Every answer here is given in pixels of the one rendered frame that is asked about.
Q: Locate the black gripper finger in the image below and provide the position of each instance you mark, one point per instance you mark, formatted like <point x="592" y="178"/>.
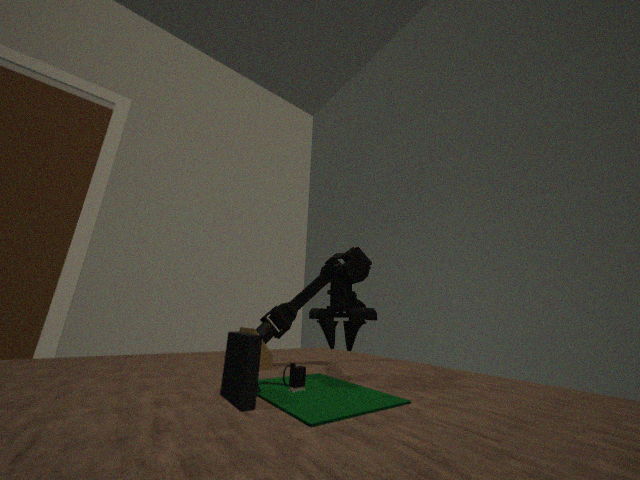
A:
<point x="328" y="328"/>
<point x="351" y="328"/>

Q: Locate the green circuit board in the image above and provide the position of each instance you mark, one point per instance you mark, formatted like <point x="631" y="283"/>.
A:
<point x="325" y="399"/>

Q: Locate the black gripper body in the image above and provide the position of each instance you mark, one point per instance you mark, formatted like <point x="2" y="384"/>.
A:
<point x="341" y="301"/>

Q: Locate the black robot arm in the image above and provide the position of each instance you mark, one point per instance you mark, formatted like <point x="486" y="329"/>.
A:
<point x="355" y="269"/>

